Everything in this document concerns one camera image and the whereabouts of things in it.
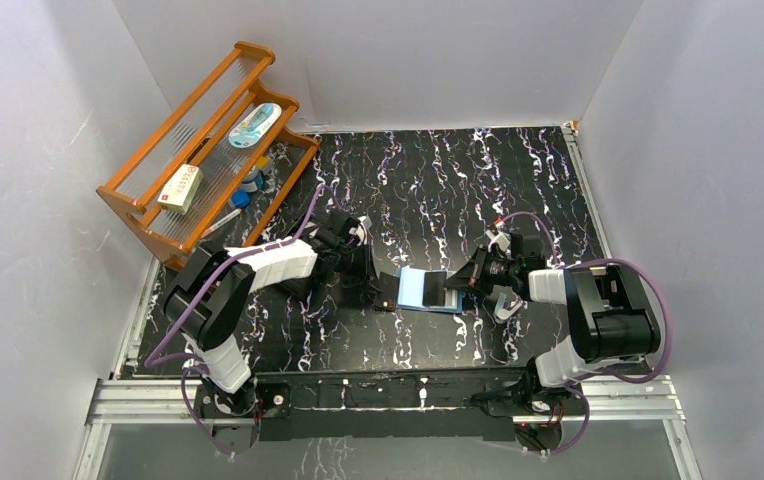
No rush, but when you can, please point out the black credit card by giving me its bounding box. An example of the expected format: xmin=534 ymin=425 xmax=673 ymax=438
xmin=373 ymin=272 xmax=400 ymax=312
xmin=422 ymin=270 xmax=448 ymax=307

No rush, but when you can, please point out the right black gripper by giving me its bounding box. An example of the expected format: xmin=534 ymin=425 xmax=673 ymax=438
xmin=444 ymin=244 xmax=520 ymax=295

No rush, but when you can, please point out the purple cable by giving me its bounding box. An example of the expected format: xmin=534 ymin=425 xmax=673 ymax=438
xmin=497 ymin=211 xmax=673 ymax=458
xmin=144 ymin=185 xmax=327 ymax=458

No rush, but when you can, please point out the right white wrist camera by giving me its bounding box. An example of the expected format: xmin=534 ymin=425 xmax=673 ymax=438
xmin=486 ymin=225 xmax=511 ymax=255

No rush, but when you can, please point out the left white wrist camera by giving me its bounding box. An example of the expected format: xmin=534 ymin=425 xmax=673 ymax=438
xmin=350 ymin=216 xmax=372 ymax=246

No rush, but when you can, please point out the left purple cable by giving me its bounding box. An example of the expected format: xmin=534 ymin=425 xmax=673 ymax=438
xmin=144 ymin=185 xmax=327 ymax=458

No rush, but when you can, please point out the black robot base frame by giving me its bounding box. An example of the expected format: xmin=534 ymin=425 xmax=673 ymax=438
xmin=87 ymin=364 xmax=685 ymax=458

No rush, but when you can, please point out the light blue oval case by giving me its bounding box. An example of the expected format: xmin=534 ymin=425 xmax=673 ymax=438
xmin=228 ymin=103 xmax=282 ymax=149

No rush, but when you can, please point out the grey pen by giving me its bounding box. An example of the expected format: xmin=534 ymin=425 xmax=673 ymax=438
xmin=201 ymin=209 xmax=243 ymax=238

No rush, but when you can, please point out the white red small box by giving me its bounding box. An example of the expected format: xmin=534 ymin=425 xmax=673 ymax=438
xmin=157 ymin=164 xmax=203 ymax=214

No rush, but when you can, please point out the white plastic clip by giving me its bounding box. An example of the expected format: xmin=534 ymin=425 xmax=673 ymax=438
xmin=491 ymin=292 xmax=524 ymax=324

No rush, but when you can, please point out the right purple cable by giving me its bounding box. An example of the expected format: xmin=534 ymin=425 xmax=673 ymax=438
xmin=497 ymin=211 xmax=673 ymax=458

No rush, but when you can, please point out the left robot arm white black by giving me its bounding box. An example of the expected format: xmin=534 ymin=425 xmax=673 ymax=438
xmin=159 ymin=209 xmax=381 ymax=416

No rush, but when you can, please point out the black plastic card box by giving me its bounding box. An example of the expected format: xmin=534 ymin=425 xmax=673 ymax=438
xmin=279 ymin=272 xmax=337 ymax=299

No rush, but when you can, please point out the blue small object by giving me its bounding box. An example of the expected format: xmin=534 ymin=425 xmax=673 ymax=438
xmin=228 ymin=168 xmax=263 ymax=209

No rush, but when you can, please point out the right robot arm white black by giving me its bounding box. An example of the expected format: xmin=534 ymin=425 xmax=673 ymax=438
xmin=444 ymin=231 xmax=671 ymax=414

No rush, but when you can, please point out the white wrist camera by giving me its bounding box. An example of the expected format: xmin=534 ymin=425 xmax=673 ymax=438
xmin=486 ymin=225 xmax=511 ymax=255
xmin=350 ymin=216 xmax=372 ymax=246

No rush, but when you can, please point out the orange wooden shelf rack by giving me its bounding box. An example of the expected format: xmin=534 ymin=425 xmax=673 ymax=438
xmin=96 ymin=41 xmax=319 ymax=270

